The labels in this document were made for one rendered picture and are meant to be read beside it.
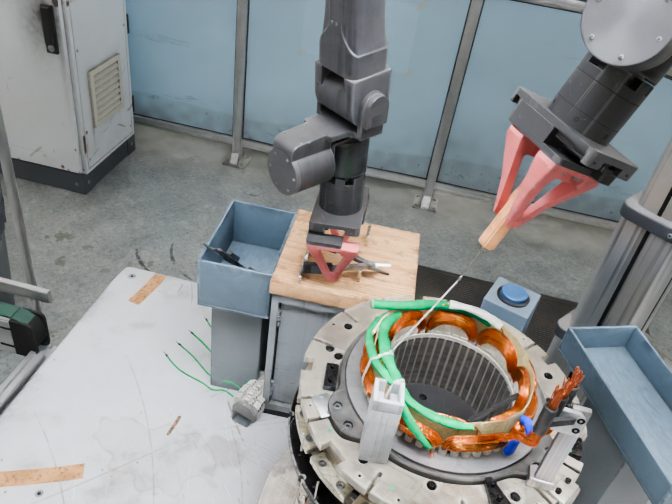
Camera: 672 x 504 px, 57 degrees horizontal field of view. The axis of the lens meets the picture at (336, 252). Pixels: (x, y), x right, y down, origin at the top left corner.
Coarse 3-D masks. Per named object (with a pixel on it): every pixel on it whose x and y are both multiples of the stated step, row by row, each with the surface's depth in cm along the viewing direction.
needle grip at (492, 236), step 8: (512, 200) 54; (504, 208) 54; (496, 216) 55; (504, 216) 54; (496, 224) 55; (504, 224) 54; (488, 232) 55; (496, 232) 55; (504, 232) 55; (480, 240) 56; (488, 240) 55; (496, 240) 55; (488, 248) 56
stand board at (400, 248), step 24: (288, 240) 93; (360, 240) 96; (384, 240) 96; (408, 240) 97; (288, 264) 88; (336, 264) 90; (408, 264) 92; (288, 288) 85; (312, 288) 85; (336, 288) 86; (360, 288) 86; (384, 288) 87; (408, 288) 88
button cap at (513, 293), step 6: (504, 288) 94; (510, 288) 94; (516, 288) 94; (522, 288) 95; (504, 294) 93; (510, 294) 93; (516, 294) 93; (522, 294) 93; (510, 300) 93; (516, 300) 92; (522, 300) 93
